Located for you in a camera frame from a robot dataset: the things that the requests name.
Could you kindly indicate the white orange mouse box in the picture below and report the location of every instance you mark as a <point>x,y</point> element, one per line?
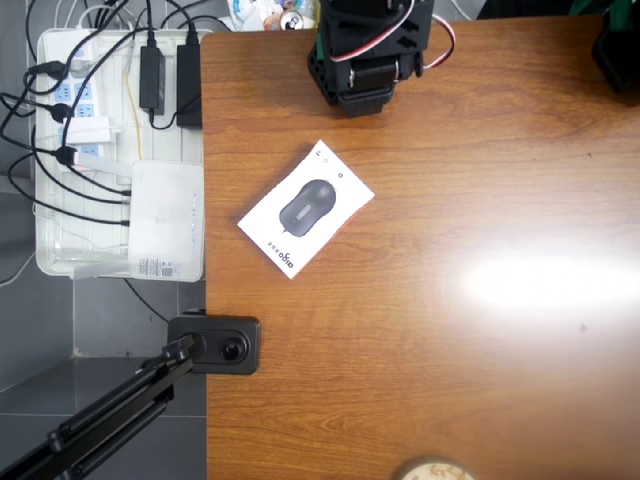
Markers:
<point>305,210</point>

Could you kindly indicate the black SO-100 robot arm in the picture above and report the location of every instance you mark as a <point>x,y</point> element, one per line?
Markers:
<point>370,30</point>

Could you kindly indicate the black desk clamp base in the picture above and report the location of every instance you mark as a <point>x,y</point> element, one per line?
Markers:
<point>245,332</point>

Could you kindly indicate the white router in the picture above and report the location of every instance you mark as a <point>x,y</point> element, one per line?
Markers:
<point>165,220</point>

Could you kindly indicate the large black power adapter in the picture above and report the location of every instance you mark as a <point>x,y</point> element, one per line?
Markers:
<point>189,85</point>

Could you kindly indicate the silver drink can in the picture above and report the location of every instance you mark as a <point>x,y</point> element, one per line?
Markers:
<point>291,21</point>

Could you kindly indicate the small black power adapter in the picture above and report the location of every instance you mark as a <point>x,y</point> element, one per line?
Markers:
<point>152,80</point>

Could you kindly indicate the white printed plastic bag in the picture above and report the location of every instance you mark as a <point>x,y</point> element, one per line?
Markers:
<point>247,15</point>

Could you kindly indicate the white plug adapter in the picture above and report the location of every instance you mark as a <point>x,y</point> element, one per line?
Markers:
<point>90,131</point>

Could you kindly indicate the round wooden coaster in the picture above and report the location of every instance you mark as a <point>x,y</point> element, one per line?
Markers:
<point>435,472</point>

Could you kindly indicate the white power strip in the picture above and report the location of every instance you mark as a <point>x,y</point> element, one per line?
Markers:
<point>82,92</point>

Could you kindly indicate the black perforated plastic base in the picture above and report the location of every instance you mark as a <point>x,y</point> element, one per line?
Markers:
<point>620,55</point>

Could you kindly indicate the dark green clamp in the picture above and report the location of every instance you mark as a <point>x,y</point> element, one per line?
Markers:
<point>590,6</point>

